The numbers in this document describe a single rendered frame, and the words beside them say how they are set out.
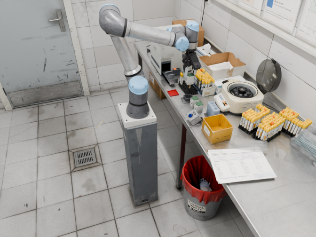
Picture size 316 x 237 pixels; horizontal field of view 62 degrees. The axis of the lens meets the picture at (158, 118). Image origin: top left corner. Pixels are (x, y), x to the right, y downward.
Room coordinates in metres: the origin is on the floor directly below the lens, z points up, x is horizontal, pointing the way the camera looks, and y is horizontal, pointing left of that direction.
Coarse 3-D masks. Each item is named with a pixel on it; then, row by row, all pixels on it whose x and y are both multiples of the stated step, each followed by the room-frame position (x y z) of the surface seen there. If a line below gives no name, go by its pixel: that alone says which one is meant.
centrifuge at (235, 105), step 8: (224, 88) 1.49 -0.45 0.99; (232, 88) 1.54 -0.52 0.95; (248, 88) 1.52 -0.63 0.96; (256, 88) 1.47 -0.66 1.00; (216, 96) 1.50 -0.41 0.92; (224, 96) 1.45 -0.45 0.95; (232, 96) 1.39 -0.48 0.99; (256, 96) 1.39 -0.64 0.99; (216, 104) 1.44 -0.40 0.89; (224, 104) 1.39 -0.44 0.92; (232, 104) 1.35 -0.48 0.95; (240, 104) 1.33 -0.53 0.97; (248, 104) 1.34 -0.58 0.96; (256, 104) 1.35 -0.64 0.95; (224, 112) 1.36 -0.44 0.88; (232, 112) 1.34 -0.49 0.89; (240, 112) 1.34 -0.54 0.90
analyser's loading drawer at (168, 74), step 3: (165, 69) 1.89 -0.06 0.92; (168, 69) 1.89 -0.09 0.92; (162, 72) 1.84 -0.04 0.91; (165, 72) 1.83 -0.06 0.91; (168, 72) 1.79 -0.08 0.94; (171, 72) 1.80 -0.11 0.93; (165, 75) 1.79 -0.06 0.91; (168, 75) 1.74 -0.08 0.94; (171, 75) 1.75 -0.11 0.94; (168, 78) 1.74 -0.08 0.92; (171, 78) 1.75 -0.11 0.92; (174, 78) 1.75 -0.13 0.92; (177, 78) 1.71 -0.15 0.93; (171, 81) 1.69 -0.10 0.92; (174, 81) 1.70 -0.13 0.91; (177, 81) 1.71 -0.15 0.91
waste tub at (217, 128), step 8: (208, 120) 1.20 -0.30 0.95; (216, 120) 1.22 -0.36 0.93; (224, 120) 1.20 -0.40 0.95; (208, 128) 1.12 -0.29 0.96; (216, 128) 1.20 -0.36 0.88; (224, 128) 1.18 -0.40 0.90; (232, 128) 1.11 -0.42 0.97; (208, 136) 1.10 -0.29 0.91; (216, 136) 1.08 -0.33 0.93; (224, 136) 1.09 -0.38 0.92
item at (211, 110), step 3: (210, 102) 1.35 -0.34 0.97; (213, 102) 1.35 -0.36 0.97; (207, 105) 1.35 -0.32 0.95; (210, 105) 1.31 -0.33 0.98; (216, 105) 1.31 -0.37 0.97; (207, 108) 1.34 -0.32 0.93; (210, 108) 1.31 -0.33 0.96; (213, 108) 1.29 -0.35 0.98; (216, 108) 1.28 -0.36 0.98; (207, 111) 1.34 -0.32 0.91; (210, 111) 1.30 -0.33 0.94; (213, 111) 1.26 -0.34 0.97; (216, 111) 1.26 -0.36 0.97; (219, 111) 1.27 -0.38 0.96; (204, 114) 1.34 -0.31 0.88; (207, 114) 1.33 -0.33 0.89; (210, 114) 1.29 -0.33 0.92; (213, 114) 1.26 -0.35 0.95; (216, 114) 1.26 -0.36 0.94
